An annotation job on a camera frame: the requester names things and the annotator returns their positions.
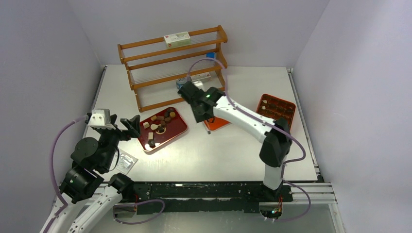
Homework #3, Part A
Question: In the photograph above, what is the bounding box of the blue lidded jar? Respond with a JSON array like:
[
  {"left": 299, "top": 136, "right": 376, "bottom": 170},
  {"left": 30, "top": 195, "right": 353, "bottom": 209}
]
[{"left": 176, "top": 77, "right": 190, "bottom": 89}]

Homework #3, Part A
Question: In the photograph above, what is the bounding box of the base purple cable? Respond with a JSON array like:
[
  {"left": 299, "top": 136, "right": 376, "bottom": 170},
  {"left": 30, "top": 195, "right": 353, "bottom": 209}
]
[{"left": 112, "top": 197, "right": 166, "bottom": 225}]

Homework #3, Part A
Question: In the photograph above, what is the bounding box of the white heart chocolate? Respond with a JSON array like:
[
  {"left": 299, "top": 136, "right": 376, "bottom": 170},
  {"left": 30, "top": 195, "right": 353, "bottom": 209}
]
[{"left": 150, "top": 124, "right": 159, "bottom": 131}]

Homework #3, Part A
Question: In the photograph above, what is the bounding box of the dark round chocolate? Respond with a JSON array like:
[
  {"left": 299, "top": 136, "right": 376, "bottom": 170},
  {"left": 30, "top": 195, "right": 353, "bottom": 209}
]
[{"left": 148, "top": 139, "right": 156, "bottom": 148}]

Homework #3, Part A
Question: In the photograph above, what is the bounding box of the dark red tray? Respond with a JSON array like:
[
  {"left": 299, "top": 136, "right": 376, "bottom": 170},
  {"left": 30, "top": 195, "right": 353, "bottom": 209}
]
[{"left": 138, "top": 107, "right": 188, "bottom": 152}]

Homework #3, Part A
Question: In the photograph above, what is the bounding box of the white red small box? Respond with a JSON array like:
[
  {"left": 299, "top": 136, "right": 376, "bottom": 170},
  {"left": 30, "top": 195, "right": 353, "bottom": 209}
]
[{"left": 190, "top": 72, "right": 212, "bottom": 82}]

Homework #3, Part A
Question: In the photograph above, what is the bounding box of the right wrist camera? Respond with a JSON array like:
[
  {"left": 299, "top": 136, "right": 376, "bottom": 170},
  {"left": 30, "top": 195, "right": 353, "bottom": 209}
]
[{"left": 192, "top": 81, "right": 205, "bottom": 90}]

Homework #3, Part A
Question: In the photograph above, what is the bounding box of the blue cube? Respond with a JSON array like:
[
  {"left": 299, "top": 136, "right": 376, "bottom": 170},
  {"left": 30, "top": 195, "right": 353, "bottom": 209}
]
[{"left": 206, "top": 52, "right": 215, "bottom": 58}]

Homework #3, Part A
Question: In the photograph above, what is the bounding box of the clear plastic bag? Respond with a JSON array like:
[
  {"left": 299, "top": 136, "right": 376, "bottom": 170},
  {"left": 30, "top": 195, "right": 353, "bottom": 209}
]
[{"left": 114, "top": 151, "right": 138, "bottom": 174}]

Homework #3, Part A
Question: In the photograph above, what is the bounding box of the wooden three-tier shelf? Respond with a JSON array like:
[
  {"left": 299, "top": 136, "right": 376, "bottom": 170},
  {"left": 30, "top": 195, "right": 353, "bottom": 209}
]
[{"left": 117, "top": 25, "right": 228, "bottom": 112}]

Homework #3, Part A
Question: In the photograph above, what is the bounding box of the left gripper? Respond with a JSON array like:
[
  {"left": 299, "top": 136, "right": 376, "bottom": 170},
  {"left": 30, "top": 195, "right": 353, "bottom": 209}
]
[{"left": 98, "top": 114, "right": 140, "bottom": 170}]

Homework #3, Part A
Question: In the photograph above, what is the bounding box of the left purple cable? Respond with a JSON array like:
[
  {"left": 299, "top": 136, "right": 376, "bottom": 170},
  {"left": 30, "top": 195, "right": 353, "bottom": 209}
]
[{"left": 42, "top": 115, "right": 90, "bottom": 233}]

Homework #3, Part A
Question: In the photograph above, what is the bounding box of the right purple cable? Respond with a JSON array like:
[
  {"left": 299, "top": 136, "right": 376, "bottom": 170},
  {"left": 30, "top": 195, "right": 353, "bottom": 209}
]
[{"left": 186, "top": 57, "right": 312, "bottom": 222}]

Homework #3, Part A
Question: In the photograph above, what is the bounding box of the orange compartment box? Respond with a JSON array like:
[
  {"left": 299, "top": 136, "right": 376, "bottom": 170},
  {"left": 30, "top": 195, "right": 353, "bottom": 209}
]
[{"left": 256, "top": 94, "right": 296, "bottom": 129}]

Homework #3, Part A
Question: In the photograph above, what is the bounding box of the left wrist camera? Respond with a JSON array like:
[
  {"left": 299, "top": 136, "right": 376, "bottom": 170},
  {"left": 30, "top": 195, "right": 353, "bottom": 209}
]
[{"left": 87, "top": 109, "right": 116, "bottom": 130}]

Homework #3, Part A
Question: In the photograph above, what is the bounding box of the white green box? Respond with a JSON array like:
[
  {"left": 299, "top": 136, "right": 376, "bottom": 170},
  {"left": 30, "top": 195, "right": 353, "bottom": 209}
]
[{"left": 163, "top": 32, "right": 191, "bottom": 49}]

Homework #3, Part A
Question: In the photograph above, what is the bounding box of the orange box lid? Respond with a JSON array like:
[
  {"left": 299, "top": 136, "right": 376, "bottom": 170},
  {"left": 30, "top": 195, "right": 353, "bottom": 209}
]
[{"left": 207, "top": 117, "right": 230, "bottom": 131}]

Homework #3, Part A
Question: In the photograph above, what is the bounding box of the black base frame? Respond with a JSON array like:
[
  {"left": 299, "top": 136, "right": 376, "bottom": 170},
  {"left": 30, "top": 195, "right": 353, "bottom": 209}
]
[{"left": 109, "top": 173, "right": 293, "bottom": 216}]

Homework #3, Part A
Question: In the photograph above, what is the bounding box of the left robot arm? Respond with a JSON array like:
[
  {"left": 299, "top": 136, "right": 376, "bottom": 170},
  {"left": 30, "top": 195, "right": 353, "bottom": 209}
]
[{"left": 41, "top": 113, "right": 140, "bottom": 233}]

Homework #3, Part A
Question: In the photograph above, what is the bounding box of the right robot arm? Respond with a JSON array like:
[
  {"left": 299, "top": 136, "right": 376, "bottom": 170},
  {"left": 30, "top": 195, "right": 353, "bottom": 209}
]
[{"left": 178, "top": 82, "right": 292, "bottom": 201}]

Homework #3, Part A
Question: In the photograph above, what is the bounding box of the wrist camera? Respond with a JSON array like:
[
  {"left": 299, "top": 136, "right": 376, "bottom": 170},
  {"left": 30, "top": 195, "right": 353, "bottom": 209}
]
[
  {"left": 87, "top": 109, "right": 116, "bottom": 130},
  {"left": 192, "top": 81, "right": 205, "bottom": 90}
]

